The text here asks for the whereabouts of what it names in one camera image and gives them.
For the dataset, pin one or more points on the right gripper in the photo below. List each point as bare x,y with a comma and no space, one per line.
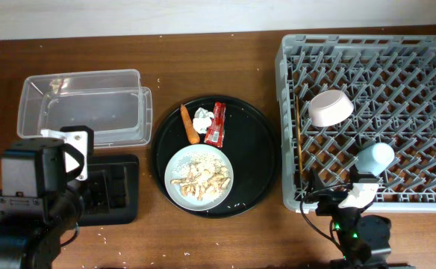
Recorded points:
333,199

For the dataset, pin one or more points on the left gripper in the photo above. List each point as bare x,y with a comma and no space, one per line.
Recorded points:
104,198

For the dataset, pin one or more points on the blue plastic cup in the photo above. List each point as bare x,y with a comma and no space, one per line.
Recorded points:
375,159

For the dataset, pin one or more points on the pink white bowl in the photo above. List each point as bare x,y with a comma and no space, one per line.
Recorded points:
330,108

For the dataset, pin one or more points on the wooden chopstick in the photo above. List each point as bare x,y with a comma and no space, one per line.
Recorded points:
298,136

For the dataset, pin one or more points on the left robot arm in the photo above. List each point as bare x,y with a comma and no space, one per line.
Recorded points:
41,198

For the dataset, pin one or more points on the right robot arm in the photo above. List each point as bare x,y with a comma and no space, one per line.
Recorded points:
362,240

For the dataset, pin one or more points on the grey dishwasher rack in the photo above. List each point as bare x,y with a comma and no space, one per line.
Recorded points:
391,81

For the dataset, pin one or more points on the black rectangular tray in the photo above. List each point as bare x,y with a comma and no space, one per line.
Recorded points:
128,194

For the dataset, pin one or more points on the clear plastic bin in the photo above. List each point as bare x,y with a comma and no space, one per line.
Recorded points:
113,103

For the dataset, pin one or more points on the grey plate with leftovers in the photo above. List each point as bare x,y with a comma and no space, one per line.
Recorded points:
198,177

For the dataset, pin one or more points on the round black serving tray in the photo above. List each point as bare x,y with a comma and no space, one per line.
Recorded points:
250,143

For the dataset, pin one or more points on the orange carrot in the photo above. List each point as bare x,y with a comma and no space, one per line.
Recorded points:
192,135

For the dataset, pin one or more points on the crumpled white tissue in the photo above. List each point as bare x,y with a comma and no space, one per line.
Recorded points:
202,120

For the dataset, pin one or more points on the red snack wrapper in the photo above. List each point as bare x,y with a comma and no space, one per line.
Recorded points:
216,131

